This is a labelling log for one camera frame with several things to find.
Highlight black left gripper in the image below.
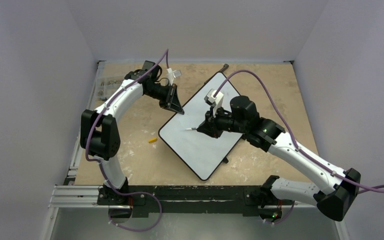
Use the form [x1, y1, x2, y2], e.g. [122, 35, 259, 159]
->
[145, 83, 184, 115]

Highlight white board marker pen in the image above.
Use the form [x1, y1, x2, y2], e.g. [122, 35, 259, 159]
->
[185, 127, 197, 131]

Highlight white whiteboard black frame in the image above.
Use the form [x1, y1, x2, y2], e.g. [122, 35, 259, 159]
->
[158, 72, 242, 181]

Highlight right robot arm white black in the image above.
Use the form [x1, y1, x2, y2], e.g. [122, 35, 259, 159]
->
[197, 95, 361, 222]

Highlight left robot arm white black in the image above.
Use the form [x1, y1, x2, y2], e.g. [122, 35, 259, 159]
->
[80, 61, 185, 205]

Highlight clear plastic screw box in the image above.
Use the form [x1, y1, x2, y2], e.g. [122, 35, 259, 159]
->
[95, 75, 124, 101]

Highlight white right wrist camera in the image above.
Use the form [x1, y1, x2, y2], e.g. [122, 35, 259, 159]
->
[204, 89, 224, 118]

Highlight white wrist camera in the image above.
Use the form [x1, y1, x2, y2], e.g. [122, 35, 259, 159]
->
[204, 89, 224, 118]
[165, 67, 182, 86]

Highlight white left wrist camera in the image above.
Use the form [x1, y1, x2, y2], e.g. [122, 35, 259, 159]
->
[165, 67, 182, 86]

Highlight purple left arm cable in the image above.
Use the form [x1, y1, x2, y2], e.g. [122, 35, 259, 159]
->
[84, 48, 171, 196]

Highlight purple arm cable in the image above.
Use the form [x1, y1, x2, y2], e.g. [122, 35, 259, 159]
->
[84, 48, 171, 196]
[213, 69, 384, 195]

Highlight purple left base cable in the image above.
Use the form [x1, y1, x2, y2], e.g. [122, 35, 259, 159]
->
[107, 191, 163, 233]

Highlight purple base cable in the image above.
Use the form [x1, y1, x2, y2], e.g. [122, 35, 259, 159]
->
[263, 198, 295, 226]
[107, 191, 163, 233]

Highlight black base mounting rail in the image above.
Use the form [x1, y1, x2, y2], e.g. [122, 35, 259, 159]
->
[97, 185, 293, 218]

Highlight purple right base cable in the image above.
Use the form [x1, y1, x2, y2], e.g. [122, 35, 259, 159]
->
[263, 198, 295, 226]

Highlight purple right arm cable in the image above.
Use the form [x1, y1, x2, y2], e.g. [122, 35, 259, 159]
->
[213, 69, 384, 195]

